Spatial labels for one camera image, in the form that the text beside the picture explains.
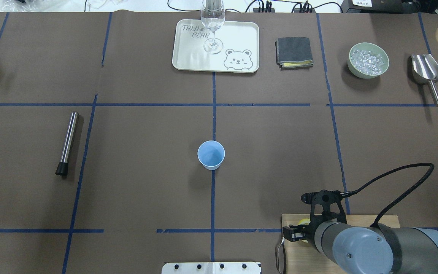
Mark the steel ice scoop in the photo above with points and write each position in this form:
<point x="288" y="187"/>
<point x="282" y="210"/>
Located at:
<point x="425" y="71"/>

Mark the clear wine glass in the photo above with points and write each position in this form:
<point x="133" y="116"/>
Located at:
<point x="212" y="16"/>

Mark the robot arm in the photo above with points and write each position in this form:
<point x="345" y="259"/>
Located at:
<point x="415" y="249"/>

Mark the green bowl of ice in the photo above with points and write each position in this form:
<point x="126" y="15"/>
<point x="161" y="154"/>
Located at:
<point x="367" y="60"/>

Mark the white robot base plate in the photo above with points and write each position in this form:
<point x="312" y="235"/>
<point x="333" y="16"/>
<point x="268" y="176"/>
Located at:
<point x="248" y="267"/>

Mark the blue paper cup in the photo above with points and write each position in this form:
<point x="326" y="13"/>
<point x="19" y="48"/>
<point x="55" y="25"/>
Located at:
<point x="211" y="154"/>

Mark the wooden cutting board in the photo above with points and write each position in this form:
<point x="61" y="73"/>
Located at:
<point x="352" y="248"/>

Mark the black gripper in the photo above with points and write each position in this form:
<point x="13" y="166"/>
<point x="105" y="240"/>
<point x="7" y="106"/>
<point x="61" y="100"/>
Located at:
<point x="307" y="231"/>

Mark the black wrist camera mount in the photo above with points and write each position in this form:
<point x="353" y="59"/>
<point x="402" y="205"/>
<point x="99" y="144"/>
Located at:
<point x="332" y="209"/>

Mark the cream bear tray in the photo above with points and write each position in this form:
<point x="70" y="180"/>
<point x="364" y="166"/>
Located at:
<point x="234" y="48"/>

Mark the yellow lemon slice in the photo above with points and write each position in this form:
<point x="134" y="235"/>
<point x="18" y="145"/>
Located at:
<point x="304" y="221"/>

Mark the grey yellow folded cloth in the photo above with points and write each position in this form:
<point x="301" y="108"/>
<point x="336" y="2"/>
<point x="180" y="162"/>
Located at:
<point x="293" y="52"/>

